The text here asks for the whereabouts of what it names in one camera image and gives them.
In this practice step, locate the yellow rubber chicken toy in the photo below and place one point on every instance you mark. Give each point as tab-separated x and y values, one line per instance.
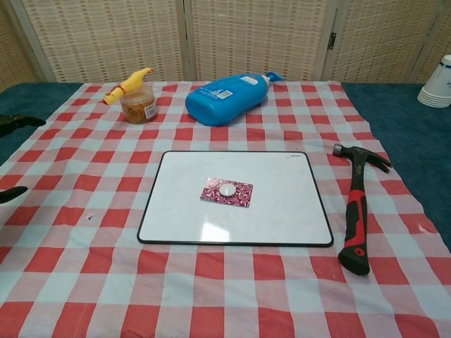
131	82

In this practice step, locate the clear jar of rubber bands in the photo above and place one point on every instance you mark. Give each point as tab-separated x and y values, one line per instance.
138	107

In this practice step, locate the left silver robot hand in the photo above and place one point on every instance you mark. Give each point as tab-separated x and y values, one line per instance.
14	121

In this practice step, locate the red white checkered tablecloth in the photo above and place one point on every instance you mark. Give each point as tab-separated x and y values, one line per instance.
225	288

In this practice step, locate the red white patterned plastic packet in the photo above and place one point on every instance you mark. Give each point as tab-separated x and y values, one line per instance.
245	195

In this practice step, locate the stack of white paper cups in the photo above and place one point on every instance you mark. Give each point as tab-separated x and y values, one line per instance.
437	89

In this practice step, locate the woven folding screen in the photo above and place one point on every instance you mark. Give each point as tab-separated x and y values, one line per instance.
105	35

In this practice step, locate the blue pump bottle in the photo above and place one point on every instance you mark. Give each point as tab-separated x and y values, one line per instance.
225	100

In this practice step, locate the metal screen hinge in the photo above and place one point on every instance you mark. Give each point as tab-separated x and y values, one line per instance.
332	40

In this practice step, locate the white board with black frame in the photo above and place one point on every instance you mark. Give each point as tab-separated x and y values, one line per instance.
282	211

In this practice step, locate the small white round disc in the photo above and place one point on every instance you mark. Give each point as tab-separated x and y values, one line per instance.
227	190

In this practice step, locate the black red claw hammer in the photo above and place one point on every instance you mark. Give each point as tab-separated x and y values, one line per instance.
356	197

